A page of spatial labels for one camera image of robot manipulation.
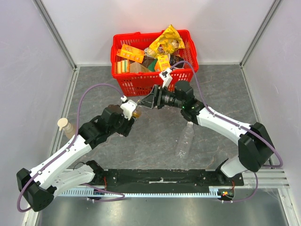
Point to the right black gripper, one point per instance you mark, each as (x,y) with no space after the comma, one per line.
(156,98)

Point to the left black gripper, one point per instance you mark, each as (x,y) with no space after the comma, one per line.
(128,124)

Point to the yellow tea bottle red label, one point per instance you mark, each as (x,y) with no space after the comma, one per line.
(137,112)

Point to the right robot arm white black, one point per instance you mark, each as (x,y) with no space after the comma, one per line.
(253,141)

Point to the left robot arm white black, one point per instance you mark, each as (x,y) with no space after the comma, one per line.
(43,183)

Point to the empty clear plastic bottle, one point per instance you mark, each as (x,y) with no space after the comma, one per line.
(185,141)

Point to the beige bottle round cap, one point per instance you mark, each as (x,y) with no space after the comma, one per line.
(65,126)

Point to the red plastic shopping basket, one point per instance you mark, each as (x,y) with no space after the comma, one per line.
(140,81)

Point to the orange box right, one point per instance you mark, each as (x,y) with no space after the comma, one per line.
(162,63)

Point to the orange box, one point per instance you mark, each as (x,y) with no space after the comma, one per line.
(131,53)
(162,63)

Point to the green package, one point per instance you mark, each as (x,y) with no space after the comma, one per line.
(151,67)

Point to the wooden block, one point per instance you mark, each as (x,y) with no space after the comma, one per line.
(138,68)

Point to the striped sponge pack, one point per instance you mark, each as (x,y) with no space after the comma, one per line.
(123,66)

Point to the orange box left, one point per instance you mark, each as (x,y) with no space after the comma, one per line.
(131,53)

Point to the clear wrapped snack pack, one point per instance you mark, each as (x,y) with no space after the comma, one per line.
(150,52)

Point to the yellow snack bag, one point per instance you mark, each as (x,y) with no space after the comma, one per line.
(168,42)

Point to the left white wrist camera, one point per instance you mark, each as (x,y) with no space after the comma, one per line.
(128,106)

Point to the white cable duct rail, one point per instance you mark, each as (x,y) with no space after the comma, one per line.
(85,191)

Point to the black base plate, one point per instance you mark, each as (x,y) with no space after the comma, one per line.
(163,181)

